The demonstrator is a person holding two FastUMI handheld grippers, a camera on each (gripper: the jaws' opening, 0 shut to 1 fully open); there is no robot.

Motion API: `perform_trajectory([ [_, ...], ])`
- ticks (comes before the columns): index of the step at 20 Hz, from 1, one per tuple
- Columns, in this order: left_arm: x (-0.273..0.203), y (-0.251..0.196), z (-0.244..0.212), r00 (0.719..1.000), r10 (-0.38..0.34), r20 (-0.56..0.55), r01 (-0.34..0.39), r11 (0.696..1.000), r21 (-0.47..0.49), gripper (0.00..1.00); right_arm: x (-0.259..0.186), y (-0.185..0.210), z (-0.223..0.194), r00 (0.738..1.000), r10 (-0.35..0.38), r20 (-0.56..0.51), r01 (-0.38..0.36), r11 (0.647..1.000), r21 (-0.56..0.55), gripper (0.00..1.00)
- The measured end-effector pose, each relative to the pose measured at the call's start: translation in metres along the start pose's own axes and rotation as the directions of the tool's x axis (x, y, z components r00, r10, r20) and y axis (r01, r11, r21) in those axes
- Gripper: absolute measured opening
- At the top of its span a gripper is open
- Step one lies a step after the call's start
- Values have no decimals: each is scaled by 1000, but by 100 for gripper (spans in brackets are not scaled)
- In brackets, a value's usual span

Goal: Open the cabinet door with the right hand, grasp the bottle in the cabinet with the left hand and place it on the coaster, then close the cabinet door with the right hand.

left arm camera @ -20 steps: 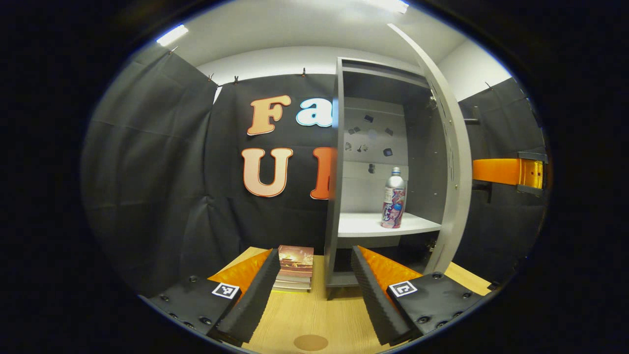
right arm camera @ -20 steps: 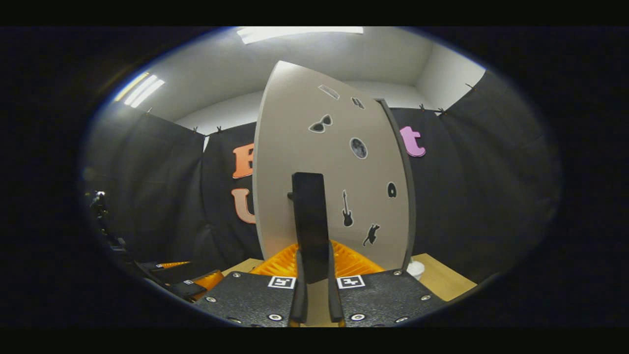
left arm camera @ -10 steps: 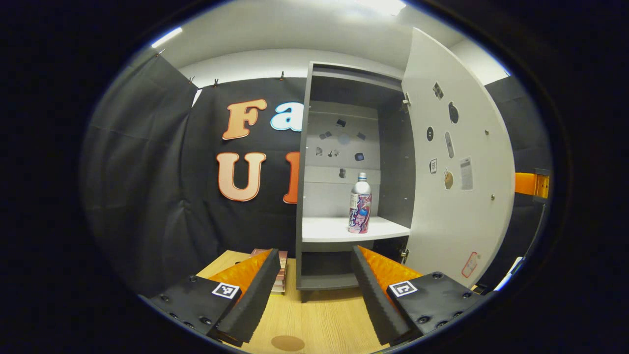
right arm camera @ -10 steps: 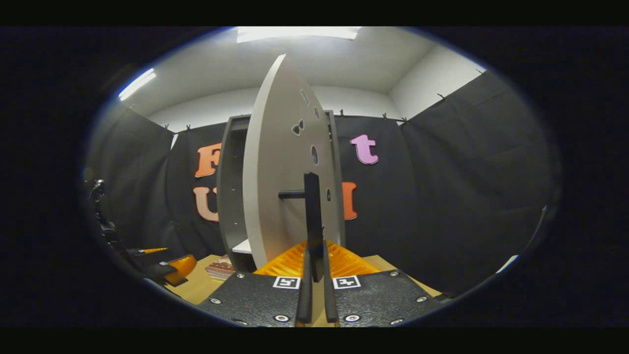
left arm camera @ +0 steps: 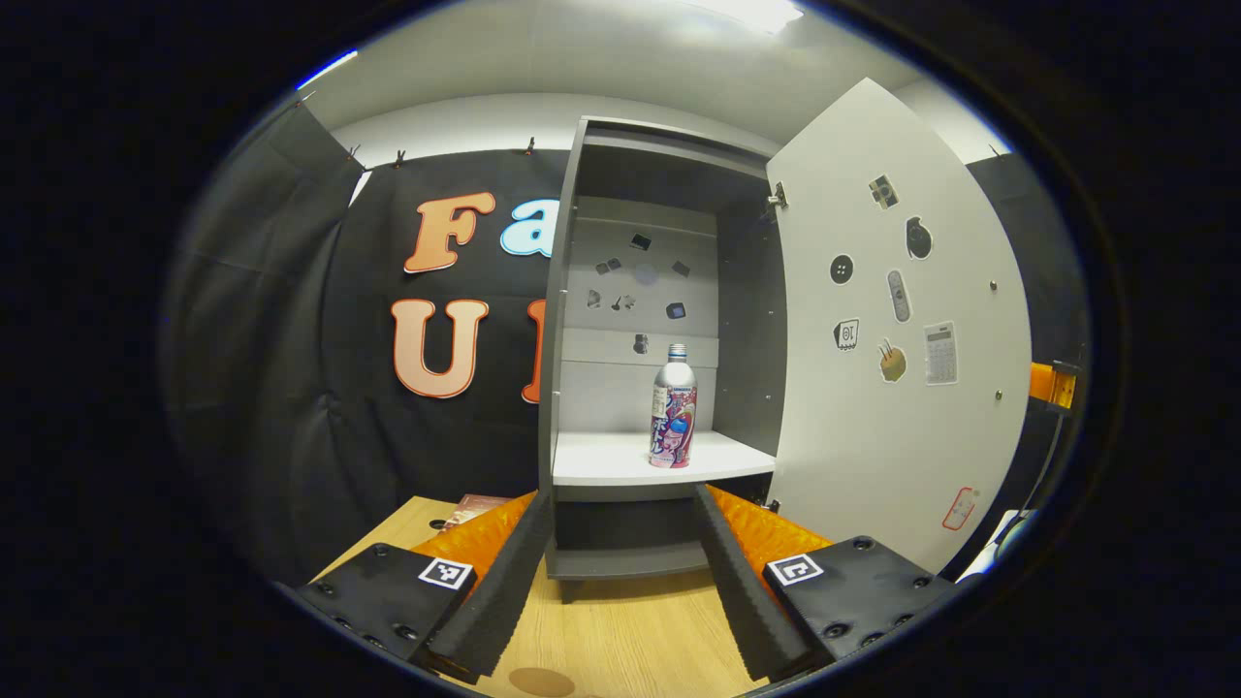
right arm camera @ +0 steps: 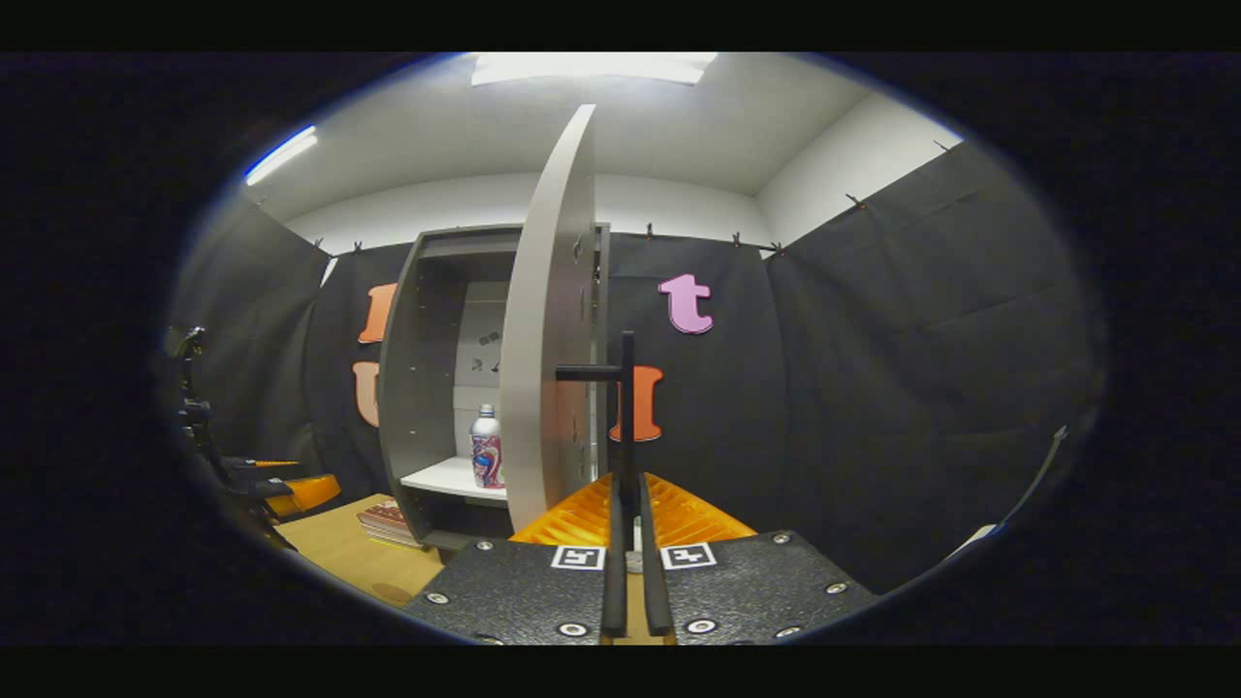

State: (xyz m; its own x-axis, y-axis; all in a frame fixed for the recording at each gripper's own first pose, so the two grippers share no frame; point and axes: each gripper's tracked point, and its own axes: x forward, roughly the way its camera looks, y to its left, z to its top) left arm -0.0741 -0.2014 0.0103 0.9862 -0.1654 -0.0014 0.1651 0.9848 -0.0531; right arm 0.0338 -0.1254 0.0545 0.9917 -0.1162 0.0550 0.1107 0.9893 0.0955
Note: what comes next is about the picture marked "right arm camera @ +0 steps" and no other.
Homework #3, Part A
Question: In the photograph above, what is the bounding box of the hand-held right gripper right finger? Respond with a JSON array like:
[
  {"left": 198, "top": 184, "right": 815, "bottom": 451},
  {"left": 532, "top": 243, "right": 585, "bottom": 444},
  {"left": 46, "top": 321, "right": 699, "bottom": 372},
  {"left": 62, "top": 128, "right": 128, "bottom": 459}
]
[{"left": 636, "top": 472, "right": 880, "bottom": 647}]

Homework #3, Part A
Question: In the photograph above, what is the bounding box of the ceiling tube light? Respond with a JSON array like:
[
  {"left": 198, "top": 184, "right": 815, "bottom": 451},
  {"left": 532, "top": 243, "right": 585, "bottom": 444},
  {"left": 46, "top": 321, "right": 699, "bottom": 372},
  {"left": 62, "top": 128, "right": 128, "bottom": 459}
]
[{"left": 243, "top": 125, "right": 320, "bottom": 188}]

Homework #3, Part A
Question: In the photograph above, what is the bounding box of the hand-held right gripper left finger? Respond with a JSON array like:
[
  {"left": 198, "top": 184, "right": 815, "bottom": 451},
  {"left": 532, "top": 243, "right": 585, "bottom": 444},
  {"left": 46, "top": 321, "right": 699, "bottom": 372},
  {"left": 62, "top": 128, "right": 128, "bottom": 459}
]
[{"left": 402, "top": 472, "right": 629, "bottom": 647}]

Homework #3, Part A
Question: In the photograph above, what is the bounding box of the silver bottle with printed label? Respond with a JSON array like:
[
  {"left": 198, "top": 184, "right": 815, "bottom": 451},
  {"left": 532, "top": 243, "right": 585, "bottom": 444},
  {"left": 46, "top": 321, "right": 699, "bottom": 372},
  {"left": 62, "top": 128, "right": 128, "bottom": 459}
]
[{"left": 469, "top": 403, "right": 506, "bottom": 491}]

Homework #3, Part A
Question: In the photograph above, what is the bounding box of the stack of books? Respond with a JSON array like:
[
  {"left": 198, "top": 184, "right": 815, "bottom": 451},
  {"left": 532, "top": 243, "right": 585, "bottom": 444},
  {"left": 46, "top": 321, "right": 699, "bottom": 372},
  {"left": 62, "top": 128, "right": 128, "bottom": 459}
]
[{"left": 356, "top": 498, "right": 429, "bottom": 553}]

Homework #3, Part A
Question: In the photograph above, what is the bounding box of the grey cabinet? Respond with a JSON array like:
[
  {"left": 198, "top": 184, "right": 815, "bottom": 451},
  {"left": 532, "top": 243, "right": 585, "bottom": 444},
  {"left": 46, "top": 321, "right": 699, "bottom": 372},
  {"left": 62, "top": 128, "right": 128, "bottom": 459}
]
[{"left": 377, "top": 222, "right": 613, "bottom": 553}]

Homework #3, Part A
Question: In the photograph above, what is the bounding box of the black curved frame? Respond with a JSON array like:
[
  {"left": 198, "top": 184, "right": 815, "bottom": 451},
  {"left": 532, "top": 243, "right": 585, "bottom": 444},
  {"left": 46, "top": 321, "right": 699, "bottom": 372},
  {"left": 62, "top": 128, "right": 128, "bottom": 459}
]
[{"left": 945, "top": 424, "right": 1071, "bottom": 562}]

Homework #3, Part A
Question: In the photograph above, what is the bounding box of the white cabinet shelf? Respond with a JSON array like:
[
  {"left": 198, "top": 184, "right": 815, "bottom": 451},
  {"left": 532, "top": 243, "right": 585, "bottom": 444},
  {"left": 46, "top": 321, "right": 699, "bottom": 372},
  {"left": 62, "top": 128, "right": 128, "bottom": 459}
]
[{"left": 399, "top": 455, "right": 509, "bottom": 506}]

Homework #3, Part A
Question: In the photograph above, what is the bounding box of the black backdrop cloth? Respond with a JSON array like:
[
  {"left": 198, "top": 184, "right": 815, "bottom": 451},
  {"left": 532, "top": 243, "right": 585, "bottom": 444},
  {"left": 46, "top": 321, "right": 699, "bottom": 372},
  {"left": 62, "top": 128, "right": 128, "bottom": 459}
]
[{"left": 165, "top": 141, "right": 1101, "bottom": 594}]

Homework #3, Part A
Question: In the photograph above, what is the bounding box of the ceiling panel light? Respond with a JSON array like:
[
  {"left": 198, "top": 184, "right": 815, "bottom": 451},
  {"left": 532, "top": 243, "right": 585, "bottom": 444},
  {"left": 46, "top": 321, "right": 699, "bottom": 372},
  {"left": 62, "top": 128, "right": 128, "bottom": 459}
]
[{"left": 471, "top": 52, "right": 719, "bottom": 87}]

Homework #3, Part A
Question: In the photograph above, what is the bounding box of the white cabinet door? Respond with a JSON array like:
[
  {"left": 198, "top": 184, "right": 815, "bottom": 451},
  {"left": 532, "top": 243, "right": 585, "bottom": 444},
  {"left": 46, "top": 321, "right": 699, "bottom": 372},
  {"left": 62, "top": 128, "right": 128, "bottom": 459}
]
[{"left": 498, "top": 103, "right": 598, "bottom": 533}]

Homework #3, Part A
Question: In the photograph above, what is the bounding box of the row of small backdrop clips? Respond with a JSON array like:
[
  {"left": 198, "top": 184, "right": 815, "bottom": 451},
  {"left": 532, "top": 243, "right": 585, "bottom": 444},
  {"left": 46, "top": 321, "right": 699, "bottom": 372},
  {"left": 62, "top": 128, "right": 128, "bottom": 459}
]
[{"left": 315, "top": 139, "right": 956, "bottom": 261}]

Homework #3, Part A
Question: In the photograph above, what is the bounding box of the black cabinet door handle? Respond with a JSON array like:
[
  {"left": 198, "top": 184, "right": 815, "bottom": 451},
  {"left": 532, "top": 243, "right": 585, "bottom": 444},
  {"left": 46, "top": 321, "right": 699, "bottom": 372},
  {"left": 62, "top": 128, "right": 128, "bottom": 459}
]
[{"left": 555, "top": 331, "right": 638, "bottom": 491}]

